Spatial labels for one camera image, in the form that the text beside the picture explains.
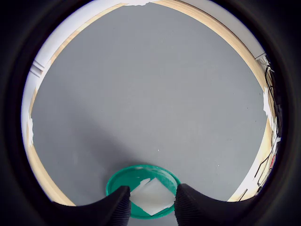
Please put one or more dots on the small white plastic terminal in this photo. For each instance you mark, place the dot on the small white plastic terminal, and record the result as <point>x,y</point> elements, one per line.
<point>152,195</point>

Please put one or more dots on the round green lid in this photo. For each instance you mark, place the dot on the round green lid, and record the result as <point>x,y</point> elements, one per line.
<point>122,177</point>

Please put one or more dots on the red label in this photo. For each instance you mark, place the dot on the red label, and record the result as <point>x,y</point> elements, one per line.
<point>272,162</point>

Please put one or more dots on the white tape piece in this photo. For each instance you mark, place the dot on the white tape piece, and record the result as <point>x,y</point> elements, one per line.
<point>266,103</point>
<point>30,129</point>
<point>136,3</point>

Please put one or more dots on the dark grey mat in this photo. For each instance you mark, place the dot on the dark grey mat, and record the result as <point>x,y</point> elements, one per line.
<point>145,89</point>

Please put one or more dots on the white foam board panel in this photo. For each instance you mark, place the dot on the white foam board panel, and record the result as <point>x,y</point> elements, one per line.
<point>28,94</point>
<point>65,26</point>

